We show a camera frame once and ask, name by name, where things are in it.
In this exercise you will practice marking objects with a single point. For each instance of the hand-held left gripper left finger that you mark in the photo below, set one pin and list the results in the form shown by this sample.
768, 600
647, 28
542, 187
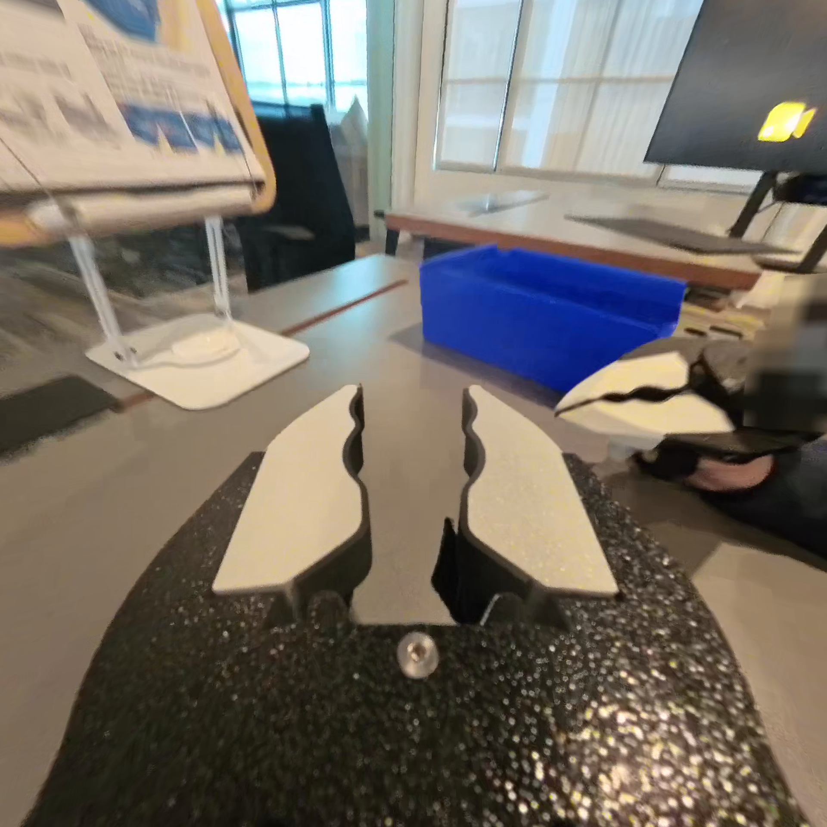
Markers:
291, 510

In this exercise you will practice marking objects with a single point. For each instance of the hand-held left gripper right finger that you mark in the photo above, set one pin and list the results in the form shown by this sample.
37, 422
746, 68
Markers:
530, 517

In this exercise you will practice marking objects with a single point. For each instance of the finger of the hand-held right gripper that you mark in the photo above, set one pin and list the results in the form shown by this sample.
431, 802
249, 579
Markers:
659, 417
633, 376

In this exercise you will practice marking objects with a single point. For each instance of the person's right forearm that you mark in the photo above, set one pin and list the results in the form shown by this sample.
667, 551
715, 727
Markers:
794, 504

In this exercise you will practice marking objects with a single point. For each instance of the person's right hand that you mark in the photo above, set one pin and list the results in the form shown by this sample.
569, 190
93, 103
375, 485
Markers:
733, 471

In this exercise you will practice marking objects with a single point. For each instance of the blue plastic bin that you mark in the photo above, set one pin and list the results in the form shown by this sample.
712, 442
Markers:
530, 310

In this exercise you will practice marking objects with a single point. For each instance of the dark flat keyboard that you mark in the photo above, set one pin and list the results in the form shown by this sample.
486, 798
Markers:
678, 234

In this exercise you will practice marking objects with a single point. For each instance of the white document stand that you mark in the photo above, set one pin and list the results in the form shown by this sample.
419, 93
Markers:
213, 368

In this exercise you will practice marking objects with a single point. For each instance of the black wheeled monitor stand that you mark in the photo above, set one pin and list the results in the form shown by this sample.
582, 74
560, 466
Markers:
749, 207

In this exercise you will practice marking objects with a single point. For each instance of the wood-edged background desk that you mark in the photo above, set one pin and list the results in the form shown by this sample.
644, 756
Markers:
517, 226

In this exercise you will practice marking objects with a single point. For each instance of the black table mat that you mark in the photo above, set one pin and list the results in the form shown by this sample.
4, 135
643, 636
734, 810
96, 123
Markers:
51, 413

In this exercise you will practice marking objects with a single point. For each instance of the large black monitor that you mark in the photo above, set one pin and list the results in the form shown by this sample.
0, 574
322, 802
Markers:
711, 84

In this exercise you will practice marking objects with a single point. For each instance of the black fabric chair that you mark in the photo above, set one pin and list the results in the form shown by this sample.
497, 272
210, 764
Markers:
297, 207

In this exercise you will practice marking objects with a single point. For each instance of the wide window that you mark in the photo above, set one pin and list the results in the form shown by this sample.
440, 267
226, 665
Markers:
568, 77

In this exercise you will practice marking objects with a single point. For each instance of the printed sheet board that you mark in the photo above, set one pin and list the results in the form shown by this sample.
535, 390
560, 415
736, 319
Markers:
97, 84

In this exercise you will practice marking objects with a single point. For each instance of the narrow window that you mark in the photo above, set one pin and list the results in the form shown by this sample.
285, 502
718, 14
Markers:
303, 39

